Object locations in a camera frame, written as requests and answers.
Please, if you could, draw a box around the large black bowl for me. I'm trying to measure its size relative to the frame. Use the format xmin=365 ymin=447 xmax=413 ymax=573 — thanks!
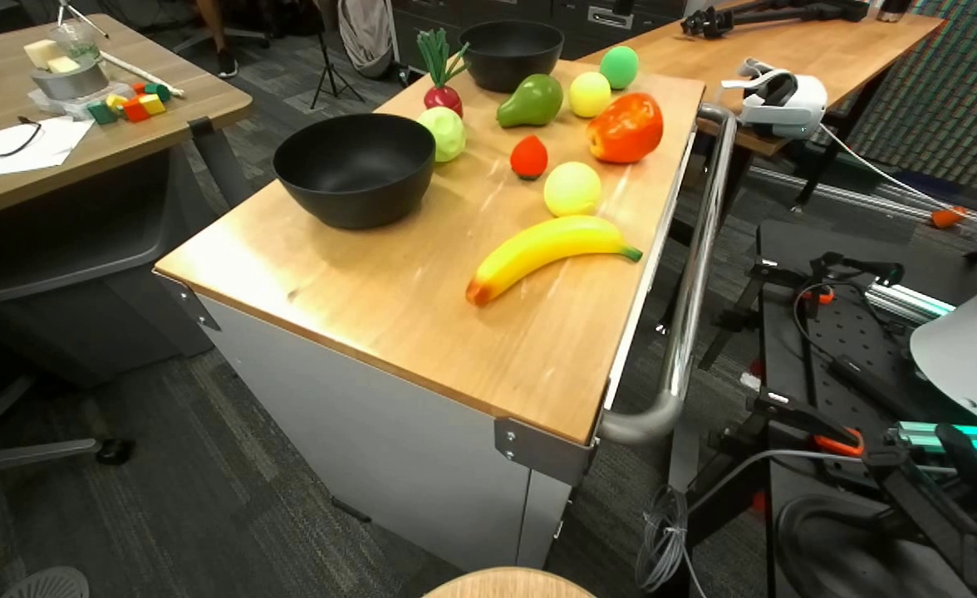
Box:
xmin=458 ymin=15 xmax=569 ymax=96

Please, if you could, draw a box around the green pear toy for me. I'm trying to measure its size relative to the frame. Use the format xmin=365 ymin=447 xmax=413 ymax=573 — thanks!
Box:
xmin=494 ymin=70 xmax=566 ymax=129

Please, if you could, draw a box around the green fabric partition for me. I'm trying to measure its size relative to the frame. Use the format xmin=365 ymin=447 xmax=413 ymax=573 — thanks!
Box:
xmin=839 ymin=0 xmax=977 ymax=202

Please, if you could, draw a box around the aluminium extrusion bar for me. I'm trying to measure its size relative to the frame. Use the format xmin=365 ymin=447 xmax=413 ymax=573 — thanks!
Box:
xmin=862 ymin=280 xmax=965 ymax=324

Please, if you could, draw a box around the green round fruit toy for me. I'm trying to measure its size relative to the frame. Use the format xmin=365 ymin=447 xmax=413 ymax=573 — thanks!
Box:
xmin=598 ymin=42 xmax=644 ymax=94

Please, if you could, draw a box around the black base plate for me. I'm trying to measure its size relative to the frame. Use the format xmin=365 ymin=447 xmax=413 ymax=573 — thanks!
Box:
xmin=732 ymin=220 xmax=977 ymax=598

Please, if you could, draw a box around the black mesh office chair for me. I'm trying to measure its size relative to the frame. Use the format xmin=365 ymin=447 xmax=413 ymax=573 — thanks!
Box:
xmin=0 ymin=342 xmax=136 ymax=480

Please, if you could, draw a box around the orange cable connector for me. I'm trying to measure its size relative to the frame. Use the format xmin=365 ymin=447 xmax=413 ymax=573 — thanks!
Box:
xmin=927 ymin=202 xmax=969 ymax=233

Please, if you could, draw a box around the yellow banana toy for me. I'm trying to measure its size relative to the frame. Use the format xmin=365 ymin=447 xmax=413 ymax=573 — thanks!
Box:
xmin=465 ymin=211 xmax=647 ymax=309

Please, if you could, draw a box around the grey hanging cloth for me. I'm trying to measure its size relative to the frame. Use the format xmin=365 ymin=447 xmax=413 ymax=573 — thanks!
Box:
xmin=334 ymin=0 xmax=400 ymax=78

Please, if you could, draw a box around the small black bowl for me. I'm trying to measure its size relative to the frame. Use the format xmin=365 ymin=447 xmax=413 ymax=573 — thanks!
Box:
xmin=273 ymin=109 xmax=437 ymax=233

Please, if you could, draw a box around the small red fruit toy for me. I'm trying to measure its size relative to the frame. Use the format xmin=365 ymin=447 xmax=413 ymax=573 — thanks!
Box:
xmin=414 ymin=25 xmax=471 ymax=121

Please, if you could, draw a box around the chrome cart handle bar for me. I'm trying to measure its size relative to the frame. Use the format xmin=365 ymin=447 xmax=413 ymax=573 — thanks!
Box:
xmin=598 ymin=103 xmax=741 ymax=444

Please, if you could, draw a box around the black tripod stand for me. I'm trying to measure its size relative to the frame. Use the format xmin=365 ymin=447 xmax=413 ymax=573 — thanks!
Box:
xmin=307 ymin=0 xmax=371 ymax=113

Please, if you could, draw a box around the wooden conference table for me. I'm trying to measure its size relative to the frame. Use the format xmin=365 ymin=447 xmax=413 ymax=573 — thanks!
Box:
xmin=0 ymin=11 xmax=256 ymax=230

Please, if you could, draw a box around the wooden top tool cart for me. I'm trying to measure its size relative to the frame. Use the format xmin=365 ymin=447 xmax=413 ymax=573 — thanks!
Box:
xmin=153 ymin=52 xmax=710 ymax=573

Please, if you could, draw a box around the black device on table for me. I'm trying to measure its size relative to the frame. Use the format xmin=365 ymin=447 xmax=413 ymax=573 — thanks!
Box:
xmin=681 ymin=0 xmax=875 ymax=42

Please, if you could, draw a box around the clear plastic cup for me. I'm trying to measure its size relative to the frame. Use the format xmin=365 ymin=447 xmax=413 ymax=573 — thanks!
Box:
xmin=52 ymin=12 xmax=107 ymax=65

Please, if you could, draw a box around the light green dimpled ball toy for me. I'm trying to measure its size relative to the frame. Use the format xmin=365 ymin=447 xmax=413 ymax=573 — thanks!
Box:
xmin=420 ymin=103 xmax=471 ymax=165

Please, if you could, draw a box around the red strawberry toy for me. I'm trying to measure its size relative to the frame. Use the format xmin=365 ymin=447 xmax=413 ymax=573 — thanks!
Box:
xmin=509 ymin=133 xmax=551 ymax=184

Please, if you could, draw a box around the orange fruit toy green stem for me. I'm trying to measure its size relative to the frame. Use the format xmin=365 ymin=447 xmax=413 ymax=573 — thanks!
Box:
xmin=586 ymin=88 xmax=668 ymax=165

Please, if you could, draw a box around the orange handled clamp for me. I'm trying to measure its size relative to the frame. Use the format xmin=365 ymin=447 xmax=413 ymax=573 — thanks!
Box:
xmin=790 ymin=280 xmax=848 ymax=314
xmin=805 ymin=425 xmax=872 ymax=461

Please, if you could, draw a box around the wooden side table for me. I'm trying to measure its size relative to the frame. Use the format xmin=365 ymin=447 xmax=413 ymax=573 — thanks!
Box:
xmin=578 ymin=5 xmax=946 ymax=159

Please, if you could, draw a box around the white headset cable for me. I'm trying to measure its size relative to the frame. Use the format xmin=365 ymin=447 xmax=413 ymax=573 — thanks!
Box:
xmin=816 ymin=121 xmax=977 ymax=238

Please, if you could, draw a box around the white VR headset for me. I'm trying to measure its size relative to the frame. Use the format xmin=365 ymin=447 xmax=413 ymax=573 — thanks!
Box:
xmin=719 ymin=60 xmax=833 ymax=144

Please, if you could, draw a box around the white stick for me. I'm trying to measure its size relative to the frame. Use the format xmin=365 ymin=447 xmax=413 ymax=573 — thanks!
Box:
xmin=101 ymin=46 xmax=187 ymax=100

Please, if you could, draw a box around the white machine housing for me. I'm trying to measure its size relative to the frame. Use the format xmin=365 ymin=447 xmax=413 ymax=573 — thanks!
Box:
xmin=908 ymin=291 xmax=977 ymax=453

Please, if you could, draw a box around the yellow round fruit toy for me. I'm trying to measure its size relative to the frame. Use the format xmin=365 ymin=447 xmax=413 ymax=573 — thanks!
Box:
xmin=566 ymin=70 xmax=615 ymax=122
xmin=543 ymin=159 xmax=605 ymax=220

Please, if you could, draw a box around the white paper sheet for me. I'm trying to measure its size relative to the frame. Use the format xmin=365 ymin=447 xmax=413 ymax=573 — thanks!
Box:
xmin=0 ymin=113 xmax=97 ymax=184

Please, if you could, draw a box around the round wooden stool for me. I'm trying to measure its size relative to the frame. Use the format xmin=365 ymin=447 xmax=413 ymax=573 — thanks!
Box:
xmin=420 ymin=561 xmax=602 ymax=598

